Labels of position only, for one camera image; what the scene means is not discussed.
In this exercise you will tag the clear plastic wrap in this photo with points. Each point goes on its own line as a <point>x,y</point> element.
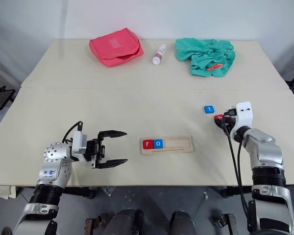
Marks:
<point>109,191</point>

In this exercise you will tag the pink fabric pouch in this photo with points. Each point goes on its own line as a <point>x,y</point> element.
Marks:
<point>112,46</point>

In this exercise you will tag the wooden letter tray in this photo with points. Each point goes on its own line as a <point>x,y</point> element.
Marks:
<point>178,144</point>

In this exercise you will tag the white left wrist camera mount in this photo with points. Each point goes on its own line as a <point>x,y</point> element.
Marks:
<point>79,144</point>

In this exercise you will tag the cream box under table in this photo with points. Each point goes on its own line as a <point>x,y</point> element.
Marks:
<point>2,192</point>

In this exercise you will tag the blue letter t block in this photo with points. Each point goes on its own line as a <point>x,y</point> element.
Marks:
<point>209,109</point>

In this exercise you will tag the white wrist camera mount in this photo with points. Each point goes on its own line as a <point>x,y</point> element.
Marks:
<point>243,115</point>
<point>79,144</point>

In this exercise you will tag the blue letter o block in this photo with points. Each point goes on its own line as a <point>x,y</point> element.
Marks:
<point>158,143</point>

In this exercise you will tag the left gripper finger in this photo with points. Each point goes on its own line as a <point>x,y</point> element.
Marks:
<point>112,163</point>
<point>112,133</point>

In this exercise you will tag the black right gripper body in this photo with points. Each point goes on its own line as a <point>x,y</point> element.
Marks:
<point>229,120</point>

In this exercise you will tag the small white pink bottle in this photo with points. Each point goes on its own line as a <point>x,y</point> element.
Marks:
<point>158,55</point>

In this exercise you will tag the red letter b block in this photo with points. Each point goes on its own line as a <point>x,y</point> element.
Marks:
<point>218,117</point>

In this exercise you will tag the crumpled green cloth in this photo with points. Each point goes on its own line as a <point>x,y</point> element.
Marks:
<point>198,51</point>

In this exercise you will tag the red letter r block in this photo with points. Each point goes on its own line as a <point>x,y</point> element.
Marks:
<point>147,144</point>

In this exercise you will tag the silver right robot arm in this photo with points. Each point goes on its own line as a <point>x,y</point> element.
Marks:
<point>267,151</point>

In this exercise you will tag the black mesh chair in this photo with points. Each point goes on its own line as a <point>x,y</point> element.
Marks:
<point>0,98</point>

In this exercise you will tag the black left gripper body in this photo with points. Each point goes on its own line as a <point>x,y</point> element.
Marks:
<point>95,151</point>

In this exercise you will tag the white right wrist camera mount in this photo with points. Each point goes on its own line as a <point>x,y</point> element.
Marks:
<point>243,115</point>

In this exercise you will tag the rusty metal bracket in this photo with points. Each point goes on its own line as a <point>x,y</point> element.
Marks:
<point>229,224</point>
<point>91,226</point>

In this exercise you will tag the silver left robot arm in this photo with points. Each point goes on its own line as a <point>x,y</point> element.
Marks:
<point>54,156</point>

